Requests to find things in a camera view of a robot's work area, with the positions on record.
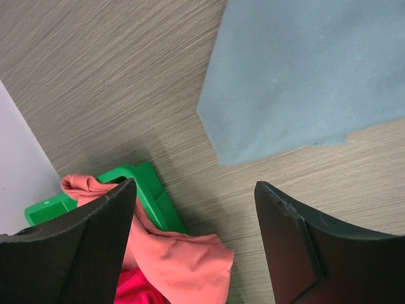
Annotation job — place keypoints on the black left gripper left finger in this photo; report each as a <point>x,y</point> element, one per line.
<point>74,258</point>

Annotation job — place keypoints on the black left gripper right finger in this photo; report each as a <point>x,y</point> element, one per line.
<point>313,257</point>

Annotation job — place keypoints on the blue t shirt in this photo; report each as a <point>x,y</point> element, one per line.
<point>289,74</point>

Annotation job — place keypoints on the magenta t shirt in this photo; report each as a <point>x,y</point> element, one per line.
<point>134,288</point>

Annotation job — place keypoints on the green plastic bin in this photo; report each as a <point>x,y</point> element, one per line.
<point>150,192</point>

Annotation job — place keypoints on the salmon pink t shirt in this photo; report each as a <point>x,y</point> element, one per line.
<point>183,268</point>

